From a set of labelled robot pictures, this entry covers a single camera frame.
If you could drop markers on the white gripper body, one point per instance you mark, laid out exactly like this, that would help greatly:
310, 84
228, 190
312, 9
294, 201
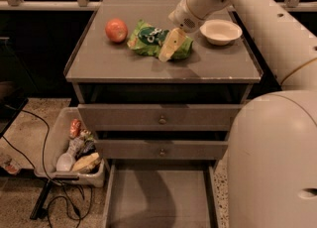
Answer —
182, 19

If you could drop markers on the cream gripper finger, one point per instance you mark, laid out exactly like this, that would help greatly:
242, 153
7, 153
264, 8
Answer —
173, 41

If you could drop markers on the green rice chip bag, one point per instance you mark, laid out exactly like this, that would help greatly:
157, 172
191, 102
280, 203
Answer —
147, 40

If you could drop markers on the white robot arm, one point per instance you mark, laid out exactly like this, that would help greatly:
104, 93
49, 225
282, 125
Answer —
272, 153

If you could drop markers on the grey top drawer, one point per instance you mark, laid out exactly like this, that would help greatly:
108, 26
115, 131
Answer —
158, 117

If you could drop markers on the grey drawer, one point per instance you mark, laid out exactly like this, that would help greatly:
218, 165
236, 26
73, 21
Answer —
158, 117
161, 197
161, 149

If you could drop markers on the grey middle drawer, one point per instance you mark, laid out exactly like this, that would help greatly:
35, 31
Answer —
161, 149

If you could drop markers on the dark snack bag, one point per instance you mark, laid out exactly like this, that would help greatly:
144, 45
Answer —
88, 149

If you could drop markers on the grey bottom drawer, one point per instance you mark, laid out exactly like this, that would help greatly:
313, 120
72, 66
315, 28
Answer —
161, 197

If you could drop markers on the white bowl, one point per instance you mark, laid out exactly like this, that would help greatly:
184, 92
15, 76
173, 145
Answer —
220, 32

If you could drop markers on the red apple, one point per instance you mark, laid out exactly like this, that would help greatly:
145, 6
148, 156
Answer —
116, 30

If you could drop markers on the red snack packet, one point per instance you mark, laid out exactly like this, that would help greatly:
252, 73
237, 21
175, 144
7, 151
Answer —
74, 128

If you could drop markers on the yellow sponge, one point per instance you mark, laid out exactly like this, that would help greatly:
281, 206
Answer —
87, 163

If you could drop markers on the translucent plastic storage bin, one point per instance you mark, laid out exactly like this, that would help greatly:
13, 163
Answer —
57, 144

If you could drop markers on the black stand base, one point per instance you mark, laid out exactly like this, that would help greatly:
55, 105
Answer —
39, 212

